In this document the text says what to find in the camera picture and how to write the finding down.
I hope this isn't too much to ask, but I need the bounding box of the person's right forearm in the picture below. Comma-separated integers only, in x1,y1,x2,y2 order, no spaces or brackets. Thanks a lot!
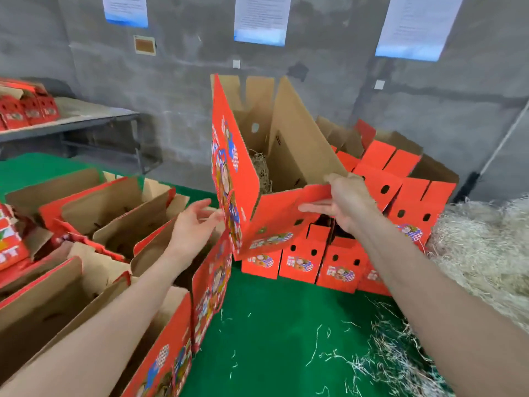
351,212,529,397

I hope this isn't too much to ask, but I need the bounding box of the white pole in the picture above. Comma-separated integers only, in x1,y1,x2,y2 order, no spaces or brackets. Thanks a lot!
453,99,529,203

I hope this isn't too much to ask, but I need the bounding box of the red cardboard box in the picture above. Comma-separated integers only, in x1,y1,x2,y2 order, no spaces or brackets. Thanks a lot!
386,153,461,246
316,116,366,175
356,262,395,297
316,234,370,295
351,119,425,213
240,248,284,281
278,222,332,285
209,73,350,262

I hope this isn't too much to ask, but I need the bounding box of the orange wall plate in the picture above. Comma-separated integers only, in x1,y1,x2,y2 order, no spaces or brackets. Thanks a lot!
133,35,158,57

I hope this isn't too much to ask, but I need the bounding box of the white blue wall poster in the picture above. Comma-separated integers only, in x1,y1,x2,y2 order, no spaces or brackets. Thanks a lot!
101,0,150,30
374,0,466,63
232,0,294,48

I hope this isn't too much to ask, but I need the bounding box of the person's left hand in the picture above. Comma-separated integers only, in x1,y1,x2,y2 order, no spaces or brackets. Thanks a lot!
163,198,226,270

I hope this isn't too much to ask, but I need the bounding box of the small straw filler clump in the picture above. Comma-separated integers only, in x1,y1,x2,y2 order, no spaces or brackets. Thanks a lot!
250,151,274,195

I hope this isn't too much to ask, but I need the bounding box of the group of red boxes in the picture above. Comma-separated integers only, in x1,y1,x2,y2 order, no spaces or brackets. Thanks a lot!
0,165,235,397

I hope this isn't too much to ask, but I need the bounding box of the person's right hand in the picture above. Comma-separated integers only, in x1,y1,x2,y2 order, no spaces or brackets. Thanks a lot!
298,173,380,238

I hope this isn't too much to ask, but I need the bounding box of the person's left forearm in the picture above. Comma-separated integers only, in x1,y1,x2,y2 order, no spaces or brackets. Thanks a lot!
0,248,187,397

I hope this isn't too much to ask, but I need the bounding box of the pile of wood wool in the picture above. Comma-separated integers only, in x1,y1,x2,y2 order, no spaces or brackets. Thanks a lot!
351,194,529,397

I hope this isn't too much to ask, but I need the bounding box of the grey metal table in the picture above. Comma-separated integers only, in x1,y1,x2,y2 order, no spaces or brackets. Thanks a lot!
0,95,164,175

